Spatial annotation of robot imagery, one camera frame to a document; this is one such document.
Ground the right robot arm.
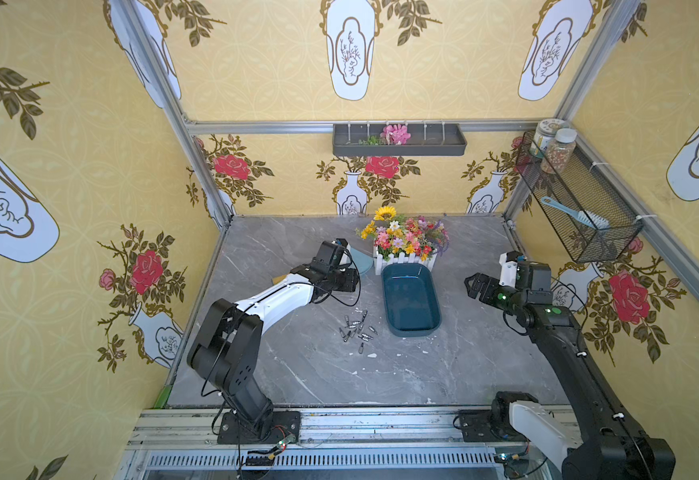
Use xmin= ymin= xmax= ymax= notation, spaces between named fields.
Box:
xmin=465 ymin=251 xmax=675 ymax=479

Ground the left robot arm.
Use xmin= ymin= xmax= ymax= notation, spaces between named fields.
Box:
xmin=186 ymin=238 xmax=361 ymax=444

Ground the dark teal storage box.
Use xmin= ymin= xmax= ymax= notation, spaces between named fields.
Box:
xmin=381 ymin=263 xmax=443 ymax=338

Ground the light blue plastic scoop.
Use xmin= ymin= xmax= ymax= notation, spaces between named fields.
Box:
xmin=348 ymin=246 xmax=375 ymax=276

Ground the white picket flower planter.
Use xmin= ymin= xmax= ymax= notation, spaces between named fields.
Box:
xmin=357 ymin=206 xmax=449 ymax=275

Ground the light blue brush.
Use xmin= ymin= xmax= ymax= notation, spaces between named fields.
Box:
xmin=541 ymin=196 xmax=609 ymax=230

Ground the clear jar beige lid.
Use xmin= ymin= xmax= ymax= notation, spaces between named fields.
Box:
xmin=541 ymin=128 xmax=577 ymax=174

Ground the pink flower on shelf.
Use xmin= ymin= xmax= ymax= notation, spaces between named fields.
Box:
xmin=381 ymin=124 xmax=411 ymax=145

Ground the clear jar white lid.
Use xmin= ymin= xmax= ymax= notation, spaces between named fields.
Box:
xmin=529 ymin=118 xmax=571 ymax=158

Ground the black wire mesh basket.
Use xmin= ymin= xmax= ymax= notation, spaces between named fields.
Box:
xmin=515 ymin=132 xmax=643 ymax=263

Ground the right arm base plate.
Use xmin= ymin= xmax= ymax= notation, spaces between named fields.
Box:
xmin=455 ymin=410 xmax=527 ymax=443

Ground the dark grey wall shelf tray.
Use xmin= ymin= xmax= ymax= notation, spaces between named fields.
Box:
xmin=332 ymin=121 xmax=467 ymax=157

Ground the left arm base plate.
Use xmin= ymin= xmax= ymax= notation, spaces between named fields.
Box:
xmin=212 ymin=410 xmax=301 ymax=445

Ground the aluminium front rail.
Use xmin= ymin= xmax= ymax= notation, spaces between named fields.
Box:
xmin=115 ymin=405 xmax=561 ymax=479

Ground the aluminium corner frame post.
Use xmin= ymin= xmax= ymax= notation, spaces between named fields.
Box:
xmin=103 ymin=1 xmax=231 ymax=232

